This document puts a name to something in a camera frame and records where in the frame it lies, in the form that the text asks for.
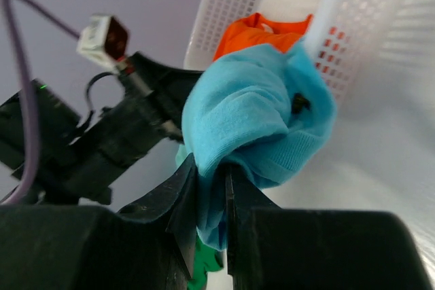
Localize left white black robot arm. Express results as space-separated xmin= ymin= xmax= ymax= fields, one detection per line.
xmin=1 ymin=53 xmax=201 ymax=205

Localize green t-shirt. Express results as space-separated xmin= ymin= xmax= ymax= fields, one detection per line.
xmin=187 ymin=236 xmax=224 ymax=290

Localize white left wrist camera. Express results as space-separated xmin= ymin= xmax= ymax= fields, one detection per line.
xmin=76 ymin=14 xmax=129 ymax=71

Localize white perforated plastic basket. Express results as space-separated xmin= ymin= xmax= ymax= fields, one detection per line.
xmin=184 ymin=0 xmax=434 ymax=101

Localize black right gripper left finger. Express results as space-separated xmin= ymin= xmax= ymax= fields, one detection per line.
xmin=118 ymin=154 xmax=197 ymax=279

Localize orange rolled t-shirt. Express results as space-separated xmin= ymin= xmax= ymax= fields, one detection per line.
xmin=213 ymin=13 xmax=313 ymax=61

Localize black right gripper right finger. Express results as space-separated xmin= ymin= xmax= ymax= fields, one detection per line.
xmin=224 ymin=164 xmax=277 ymax=289

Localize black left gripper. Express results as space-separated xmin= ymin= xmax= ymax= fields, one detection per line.
xmin=43 ymin=52 xmax=201 ymax=205

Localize teal t-shirt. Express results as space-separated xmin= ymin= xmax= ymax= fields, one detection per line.
xmin=175 ymin=42 xmax=337 ymax=251

